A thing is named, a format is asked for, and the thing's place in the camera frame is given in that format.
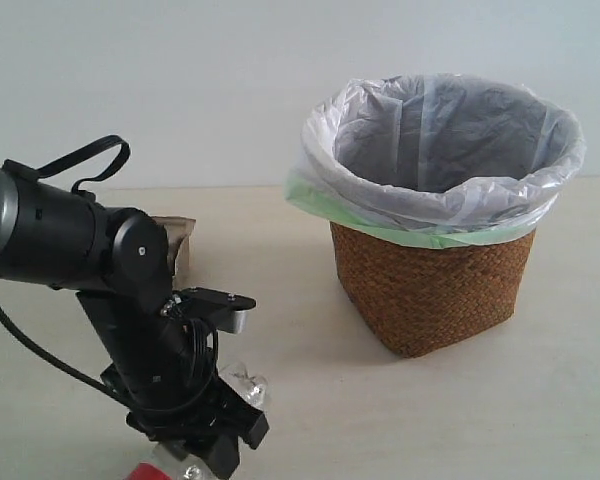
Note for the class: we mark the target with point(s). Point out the grey cardboard pulp tray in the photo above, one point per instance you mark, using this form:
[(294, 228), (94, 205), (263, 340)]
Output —
[(179, 232)]

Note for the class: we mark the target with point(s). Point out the green plastic bin liner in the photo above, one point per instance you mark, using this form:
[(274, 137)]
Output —
[(305, 197)]

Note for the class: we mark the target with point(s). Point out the woven brown wastebasket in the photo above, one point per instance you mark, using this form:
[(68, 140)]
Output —
[(416, 300)]

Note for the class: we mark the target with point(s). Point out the translucent white bin liner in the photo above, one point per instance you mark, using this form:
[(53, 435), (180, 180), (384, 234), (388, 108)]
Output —
[(440, 153)]

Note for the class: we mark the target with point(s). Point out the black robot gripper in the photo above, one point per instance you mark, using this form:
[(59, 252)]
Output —
[(165, 370)]

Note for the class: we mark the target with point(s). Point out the red label black cap bottle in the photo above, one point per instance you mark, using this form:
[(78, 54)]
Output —
[(179, 459)]

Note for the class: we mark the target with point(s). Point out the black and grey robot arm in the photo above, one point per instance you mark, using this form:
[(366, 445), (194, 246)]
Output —
[(114, 259)]

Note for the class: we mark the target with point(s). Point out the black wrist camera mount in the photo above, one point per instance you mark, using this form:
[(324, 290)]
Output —
[(227, 312)]

